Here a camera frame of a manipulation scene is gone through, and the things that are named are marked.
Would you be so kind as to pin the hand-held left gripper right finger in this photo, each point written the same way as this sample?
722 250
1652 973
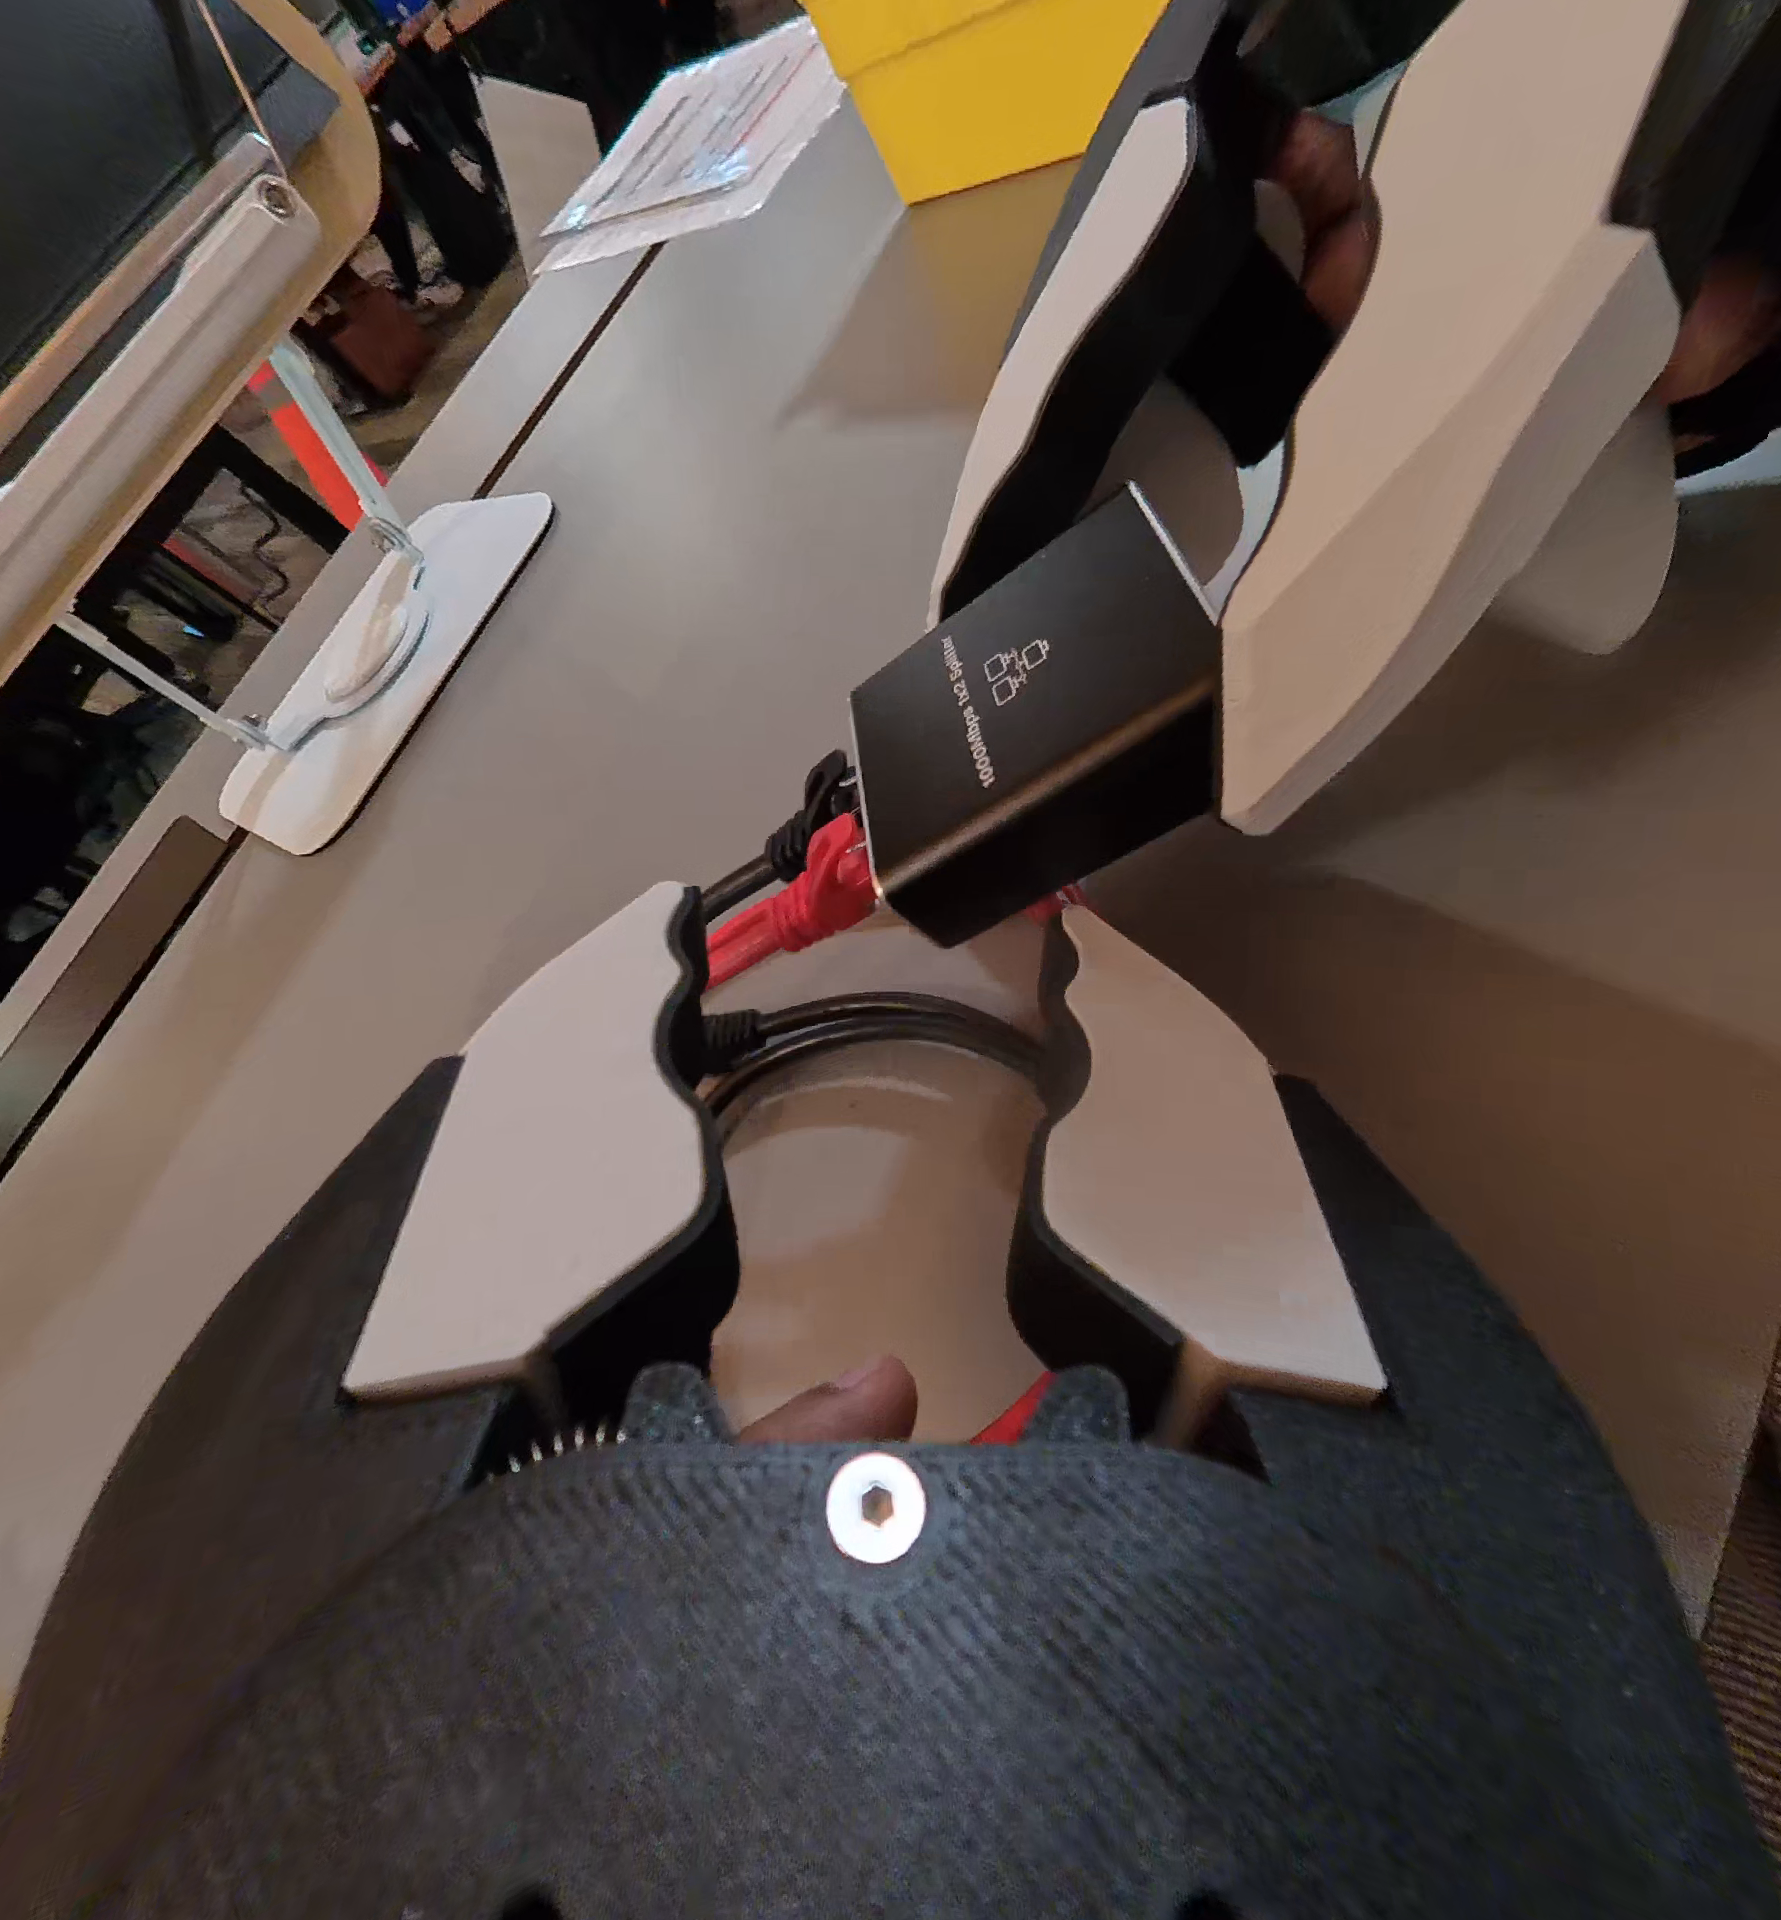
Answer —
1192 1201

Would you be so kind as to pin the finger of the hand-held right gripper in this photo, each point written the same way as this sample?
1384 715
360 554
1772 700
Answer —
1071 301
1460 374

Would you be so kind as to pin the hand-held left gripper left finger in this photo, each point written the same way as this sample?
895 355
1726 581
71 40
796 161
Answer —
561 1171

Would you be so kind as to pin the black network splitter box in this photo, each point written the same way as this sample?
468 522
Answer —
1041 721

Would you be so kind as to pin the grey desk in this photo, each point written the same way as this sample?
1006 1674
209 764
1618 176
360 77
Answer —
771 374

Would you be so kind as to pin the person's right hand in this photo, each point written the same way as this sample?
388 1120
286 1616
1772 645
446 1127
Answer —
1326 211

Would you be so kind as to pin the person's left hand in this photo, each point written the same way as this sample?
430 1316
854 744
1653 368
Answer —
846 1411

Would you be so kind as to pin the plain yellow bin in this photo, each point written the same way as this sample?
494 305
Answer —
982 90

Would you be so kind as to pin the paper sheet in plastic sleeve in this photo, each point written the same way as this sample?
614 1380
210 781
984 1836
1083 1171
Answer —
695 159

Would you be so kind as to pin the grey panel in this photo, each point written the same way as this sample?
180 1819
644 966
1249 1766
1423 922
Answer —
530 164

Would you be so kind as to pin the large black board on stand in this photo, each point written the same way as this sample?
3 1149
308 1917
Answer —
424 585

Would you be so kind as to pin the brown bag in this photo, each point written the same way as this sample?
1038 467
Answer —
372 343

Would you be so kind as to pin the orange traffic cone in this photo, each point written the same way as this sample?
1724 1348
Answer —
304 450

